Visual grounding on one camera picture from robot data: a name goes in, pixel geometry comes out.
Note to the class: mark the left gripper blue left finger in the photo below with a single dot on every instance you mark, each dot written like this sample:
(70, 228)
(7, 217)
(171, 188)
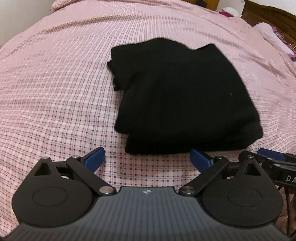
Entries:
(94, 159)

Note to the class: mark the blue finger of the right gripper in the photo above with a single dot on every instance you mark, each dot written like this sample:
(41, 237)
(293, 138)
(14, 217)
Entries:
(271, 154)

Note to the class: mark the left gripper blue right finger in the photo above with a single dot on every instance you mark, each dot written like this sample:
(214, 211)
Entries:
(200, 160)

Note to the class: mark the black button cardigan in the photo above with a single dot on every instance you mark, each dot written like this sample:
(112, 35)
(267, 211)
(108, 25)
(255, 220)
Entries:
(176, 99)

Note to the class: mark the pink pillow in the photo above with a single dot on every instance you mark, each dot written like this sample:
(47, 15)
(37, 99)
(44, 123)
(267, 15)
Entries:
(273, 36)

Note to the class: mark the dark wooden headboard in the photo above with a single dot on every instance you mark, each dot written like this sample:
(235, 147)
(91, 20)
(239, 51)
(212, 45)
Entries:
(283, 21)

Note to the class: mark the white plush toy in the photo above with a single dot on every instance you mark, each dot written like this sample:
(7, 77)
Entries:
(231, 10)

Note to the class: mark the purple cloth item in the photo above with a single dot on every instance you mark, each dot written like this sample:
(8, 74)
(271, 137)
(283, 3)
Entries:
(224, 13)

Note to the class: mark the small black box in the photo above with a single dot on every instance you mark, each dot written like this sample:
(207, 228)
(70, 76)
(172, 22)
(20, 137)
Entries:
(201, 3)

